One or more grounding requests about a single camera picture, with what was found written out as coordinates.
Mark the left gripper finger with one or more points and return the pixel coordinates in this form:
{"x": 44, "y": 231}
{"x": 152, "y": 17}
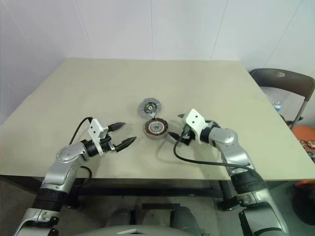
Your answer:
{"x": 117, "y": 126}
{"x": 128, "y": 142}

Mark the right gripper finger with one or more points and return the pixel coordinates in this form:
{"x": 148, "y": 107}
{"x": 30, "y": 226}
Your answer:
{"x": 173, "y": 135}
{"x": 182, "y": 116}

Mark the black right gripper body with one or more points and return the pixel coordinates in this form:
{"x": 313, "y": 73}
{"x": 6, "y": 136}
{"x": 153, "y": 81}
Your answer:
{"x": 187, "y": 137}

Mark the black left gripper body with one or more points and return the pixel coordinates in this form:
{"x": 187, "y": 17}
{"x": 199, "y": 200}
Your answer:
{"x": 108, "y": 145}

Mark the grey motor stator housing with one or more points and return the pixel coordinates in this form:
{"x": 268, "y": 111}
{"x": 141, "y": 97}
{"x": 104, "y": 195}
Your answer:
{"x": 155, "y": 128}

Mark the silver round motor rotor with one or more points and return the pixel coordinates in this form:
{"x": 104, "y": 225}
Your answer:
{"x": 149, "y": 106}

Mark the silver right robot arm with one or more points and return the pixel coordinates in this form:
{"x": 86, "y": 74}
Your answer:
{"x": 229, "y": 140}

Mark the black table leg clamp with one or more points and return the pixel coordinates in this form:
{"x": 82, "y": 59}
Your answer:
{"x": 227, "y": 196}

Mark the dark rounded robot leg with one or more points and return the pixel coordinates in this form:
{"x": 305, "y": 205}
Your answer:
{"x": 183, "y": 218}

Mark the grey robot torso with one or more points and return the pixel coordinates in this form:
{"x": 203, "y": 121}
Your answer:
{"x": 137, "y": 228}

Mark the small clear plastic bottle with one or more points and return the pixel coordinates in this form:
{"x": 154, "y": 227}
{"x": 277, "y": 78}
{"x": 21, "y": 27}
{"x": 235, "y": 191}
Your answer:
{"x": 277, "y": 106}

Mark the dark brown folding chair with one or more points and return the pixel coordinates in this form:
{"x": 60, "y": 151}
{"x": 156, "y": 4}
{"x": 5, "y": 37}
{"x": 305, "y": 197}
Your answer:
{"x": 283, "y": 81}

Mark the small round metal part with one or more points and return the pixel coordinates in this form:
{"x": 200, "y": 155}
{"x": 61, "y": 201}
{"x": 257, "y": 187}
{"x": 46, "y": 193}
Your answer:
{"x": 312, "y": 144}
{"x": 303, "y": 143}

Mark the orange stool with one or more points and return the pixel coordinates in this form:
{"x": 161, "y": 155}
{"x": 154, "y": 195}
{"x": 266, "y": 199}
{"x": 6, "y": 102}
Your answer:
{"x": 305, "y": 132}

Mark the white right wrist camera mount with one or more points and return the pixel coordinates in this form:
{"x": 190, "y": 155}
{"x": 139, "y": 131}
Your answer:
{"x": 194, "y": 119}

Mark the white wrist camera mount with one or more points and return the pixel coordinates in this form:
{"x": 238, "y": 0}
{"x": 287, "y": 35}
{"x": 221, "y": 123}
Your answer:
{"x": 194, "y": 119}
{"x": 97, "y": 129}

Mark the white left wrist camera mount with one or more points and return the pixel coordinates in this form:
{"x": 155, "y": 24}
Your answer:
{"x": 97, "y": 129}

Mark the black table frame bar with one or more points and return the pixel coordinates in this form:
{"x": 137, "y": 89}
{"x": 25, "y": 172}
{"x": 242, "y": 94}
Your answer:
{"x": 147, "y": 192}

